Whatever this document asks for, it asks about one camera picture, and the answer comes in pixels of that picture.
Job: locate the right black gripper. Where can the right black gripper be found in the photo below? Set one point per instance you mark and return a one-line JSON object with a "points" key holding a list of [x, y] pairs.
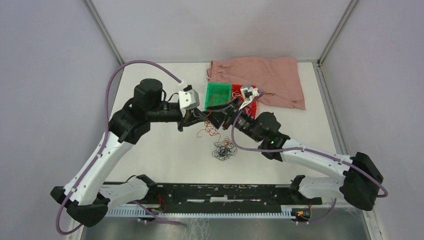
{"points": [[218, 117]]}

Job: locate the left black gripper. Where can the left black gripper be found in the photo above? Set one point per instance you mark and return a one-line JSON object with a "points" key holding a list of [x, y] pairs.
{"points": [[191, 118]]}

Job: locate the pink cloth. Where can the pink cloth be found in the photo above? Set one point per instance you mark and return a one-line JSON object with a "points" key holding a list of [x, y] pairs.
{"points": [[277, 77]]}

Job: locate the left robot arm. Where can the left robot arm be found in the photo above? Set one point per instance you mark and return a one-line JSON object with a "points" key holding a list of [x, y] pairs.
{"points": [[83, 197]]}

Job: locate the white slotted cable duct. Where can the white slotted cable duct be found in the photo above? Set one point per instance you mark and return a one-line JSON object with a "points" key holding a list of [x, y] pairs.
{"points": [[138, 212]]}

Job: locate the green plastic bin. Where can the green plastic bin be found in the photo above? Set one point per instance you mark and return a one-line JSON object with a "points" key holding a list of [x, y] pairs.
{"points": [[217, 94]]}

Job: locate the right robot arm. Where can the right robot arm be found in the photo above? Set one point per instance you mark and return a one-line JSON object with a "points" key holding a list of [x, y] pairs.
{"points": [[355, 179]]}

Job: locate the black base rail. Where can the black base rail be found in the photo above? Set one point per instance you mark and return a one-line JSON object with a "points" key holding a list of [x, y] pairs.
{"points": [[202, 198]]}

